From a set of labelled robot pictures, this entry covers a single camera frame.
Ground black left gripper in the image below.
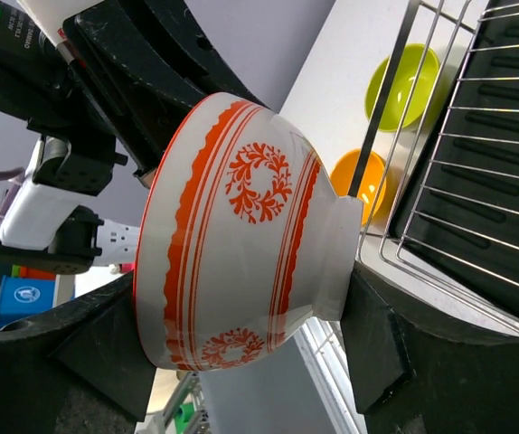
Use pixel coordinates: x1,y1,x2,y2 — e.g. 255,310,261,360
0,0,173,186

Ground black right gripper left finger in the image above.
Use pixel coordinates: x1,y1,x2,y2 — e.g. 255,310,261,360
0,274,156,433

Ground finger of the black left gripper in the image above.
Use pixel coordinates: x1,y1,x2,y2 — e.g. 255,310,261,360
118,0,268,106

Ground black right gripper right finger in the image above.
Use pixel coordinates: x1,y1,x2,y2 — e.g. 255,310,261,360
340,263,519,433

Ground white bowl red ornaments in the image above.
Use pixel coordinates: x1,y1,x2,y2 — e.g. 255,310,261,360
133,93,363,372

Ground lime green bowl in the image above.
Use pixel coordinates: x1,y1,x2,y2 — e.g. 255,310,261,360
379,43,446,133

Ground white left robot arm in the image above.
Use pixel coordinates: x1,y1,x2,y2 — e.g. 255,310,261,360
0,1,253,275

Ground black drip tray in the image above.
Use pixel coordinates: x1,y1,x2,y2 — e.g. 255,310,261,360
391,1,519,294

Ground yellow orange plastic bowl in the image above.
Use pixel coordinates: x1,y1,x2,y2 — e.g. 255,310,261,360
330,149,397,225

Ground steel wire dish rack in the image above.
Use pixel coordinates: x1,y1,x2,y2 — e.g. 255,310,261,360
357,1,519,335

